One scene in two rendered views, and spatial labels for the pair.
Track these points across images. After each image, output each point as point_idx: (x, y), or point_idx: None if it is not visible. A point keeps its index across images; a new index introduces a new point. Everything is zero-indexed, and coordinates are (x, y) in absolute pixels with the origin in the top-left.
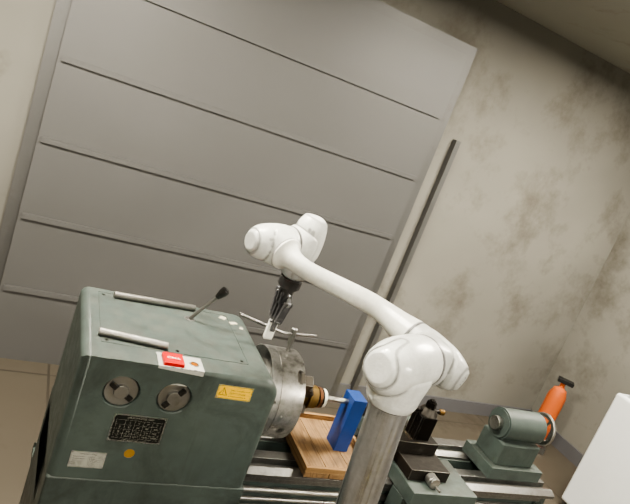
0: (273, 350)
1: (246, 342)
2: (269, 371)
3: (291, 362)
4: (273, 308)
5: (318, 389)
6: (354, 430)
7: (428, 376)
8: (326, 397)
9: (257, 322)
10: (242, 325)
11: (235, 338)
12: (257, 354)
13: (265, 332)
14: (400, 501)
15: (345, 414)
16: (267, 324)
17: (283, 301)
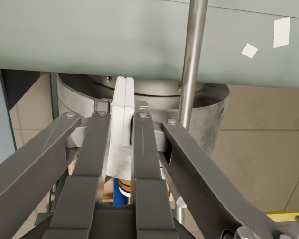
0: (155, 121)
1: (161, 36)
2: (107, 93)
3: (116, 151)
4: (148, 141)
5: (129, 185)
6: (113, 204)
7: None
8: (122, 191)
9: (182, 69)
10: (270, 65)
11: (182, 0)
12: (95, 51)
13: (118, 84)
14: (52, 208)
15: (121, 204)
16: (129, 96)
17: (33, 228)
